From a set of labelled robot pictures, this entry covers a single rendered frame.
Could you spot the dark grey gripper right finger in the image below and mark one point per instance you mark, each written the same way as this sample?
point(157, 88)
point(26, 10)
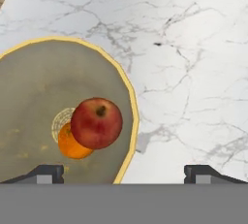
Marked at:
point(200, 171)

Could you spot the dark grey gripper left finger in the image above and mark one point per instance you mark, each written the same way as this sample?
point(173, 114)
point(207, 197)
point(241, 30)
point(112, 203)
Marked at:
point(48, 171)

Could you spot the orange fruit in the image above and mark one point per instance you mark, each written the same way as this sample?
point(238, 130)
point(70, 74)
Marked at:
point(70, 146)

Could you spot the red apple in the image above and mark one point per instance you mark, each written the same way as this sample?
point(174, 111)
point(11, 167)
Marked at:
point(96, 123)

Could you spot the grey plate with yellow rim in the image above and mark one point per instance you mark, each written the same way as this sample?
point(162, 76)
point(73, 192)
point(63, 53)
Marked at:
point(35, 85)

